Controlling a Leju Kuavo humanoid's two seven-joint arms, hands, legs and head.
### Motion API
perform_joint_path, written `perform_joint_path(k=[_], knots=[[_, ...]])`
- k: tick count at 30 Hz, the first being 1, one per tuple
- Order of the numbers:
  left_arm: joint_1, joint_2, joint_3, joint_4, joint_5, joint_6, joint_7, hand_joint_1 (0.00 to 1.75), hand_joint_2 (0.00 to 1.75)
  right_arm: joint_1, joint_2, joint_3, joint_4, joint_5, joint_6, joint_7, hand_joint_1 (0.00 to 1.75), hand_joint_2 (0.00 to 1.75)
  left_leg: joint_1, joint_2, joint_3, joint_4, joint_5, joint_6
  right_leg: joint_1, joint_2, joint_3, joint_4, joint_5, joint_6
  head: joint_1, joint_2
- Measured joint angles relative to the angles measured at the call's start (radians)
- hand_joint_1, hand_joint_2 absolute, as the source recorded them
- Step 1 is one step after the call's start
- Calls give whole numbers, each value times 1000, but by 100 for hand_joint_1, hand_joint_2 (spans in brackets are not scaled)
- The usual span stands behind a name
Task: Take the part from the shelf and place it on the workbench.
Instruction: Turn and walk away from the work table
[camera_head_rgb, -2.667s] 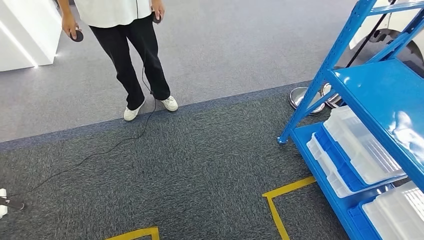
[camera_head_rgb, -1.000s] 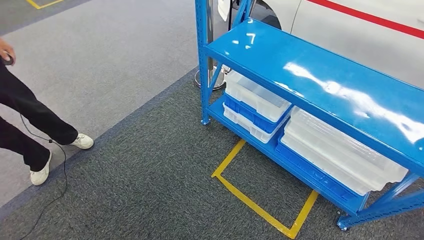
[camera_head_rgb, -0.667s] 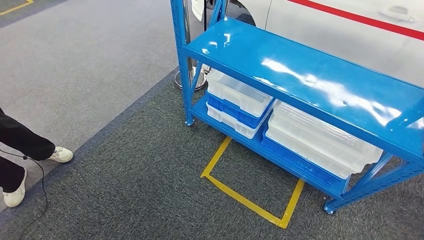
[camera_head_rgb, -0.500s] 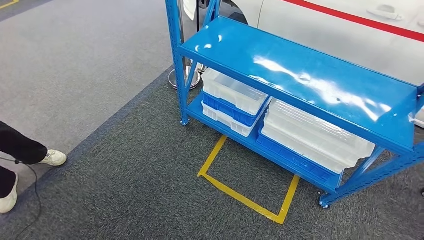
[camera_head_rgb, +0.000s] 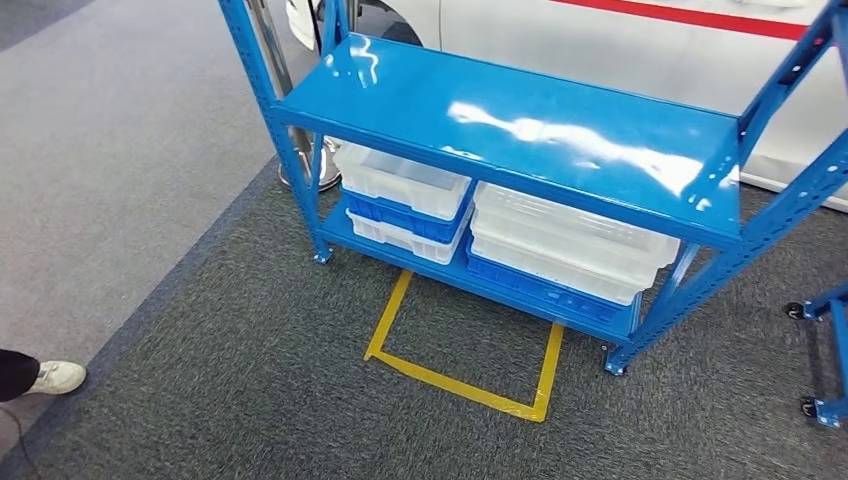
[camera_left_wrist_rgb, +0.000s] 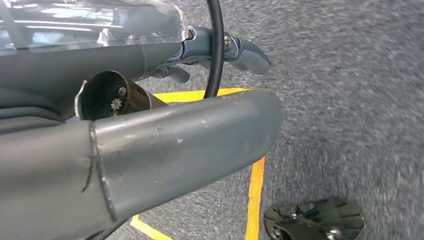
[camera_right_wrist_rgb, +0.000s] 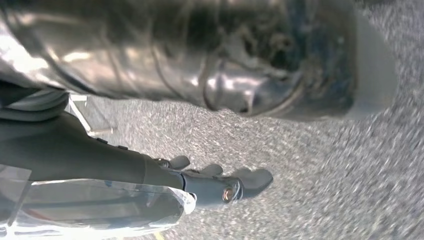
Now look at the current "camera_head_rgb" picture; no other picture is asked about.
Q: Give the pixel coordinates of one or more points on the blue metal shelf rack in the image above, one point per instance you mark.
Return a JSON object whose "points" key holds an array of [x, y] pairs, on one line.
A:
{"points": [[464, 106], [836, 344]]}

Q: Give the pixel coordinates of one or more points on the clear plastic bin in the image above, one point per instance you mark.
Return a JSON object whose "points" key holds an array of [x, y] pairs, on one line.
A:
{"points": [[404, 244], [550, 272], [397, 182], [570, 232]]}

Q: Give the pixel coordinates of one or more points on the yellow floor tape marking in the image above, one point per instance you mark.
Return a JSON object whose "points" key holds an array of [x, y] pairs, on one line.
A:
{"points": [[464, 387]]}

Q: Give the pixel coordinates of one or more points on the white car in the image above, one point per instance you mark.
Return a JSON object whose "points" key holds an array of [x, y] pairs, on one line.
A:
{"points": [[596, 53]]}

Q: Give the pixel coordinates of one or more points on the person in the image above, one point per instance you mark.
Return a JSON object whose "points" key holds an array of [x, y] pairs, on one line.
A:
{"points": [[40, 378]]}

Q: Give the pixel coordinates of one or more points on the chrome stanchion post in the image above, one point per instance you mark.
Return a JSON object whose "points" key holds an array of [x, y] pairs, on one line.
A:
{"points": [[272, 46], [351, 13]]}

